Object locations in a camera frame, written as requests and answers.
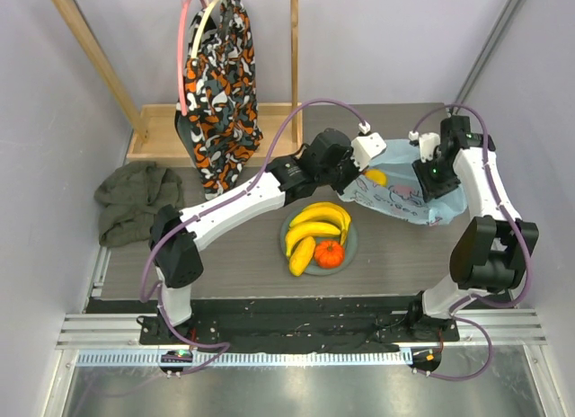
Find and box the light blue cartoon plastic bag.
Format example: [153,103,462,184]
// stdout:
[339,139,467,226]

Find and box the yellow fake banana bunch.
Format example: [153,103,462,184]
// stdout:
[284,202,352,258]

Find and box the orange fake fruit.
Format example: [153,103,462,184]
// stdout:
[314,240,346,270]

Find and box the yellow fake mango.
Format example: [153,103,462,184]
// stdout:
[288,236,316,277]

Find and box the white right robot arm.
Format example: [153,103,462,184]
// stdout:
[404,115,539,341]

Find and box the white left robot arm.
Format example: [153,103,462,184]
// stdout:
[149,129,370,344]

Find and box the grey-green round plate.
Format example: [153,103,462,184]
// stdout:
[279,208,358,276]

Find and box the orange camouflage patterned garment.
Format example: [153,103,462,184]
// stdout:
[174,0,263,200]

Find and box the cream clothes hanger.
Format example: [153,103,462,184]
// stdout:
[190,0,222,59]

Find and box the wooden clothes rack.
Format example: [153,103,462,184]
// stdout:
[51,0,298,167]

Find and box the pink clothes hanger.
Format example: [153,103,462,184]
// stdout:
[177,0,208,116]

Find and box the olive green crumpled cloth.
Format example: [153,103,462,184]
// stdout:
[94,161,184,248]

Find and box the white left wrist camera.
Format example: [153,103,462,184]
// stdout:
[351,122,386,172]

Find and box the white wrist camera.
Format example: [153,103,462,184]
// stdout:
[408,130,440,163]
[351,122,386,172]

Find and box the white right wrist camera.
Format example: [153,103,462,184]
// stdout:
[408,130,440,163]

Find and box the slotted white cable duct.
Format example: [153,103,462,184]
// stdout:
[76,348,412,368]

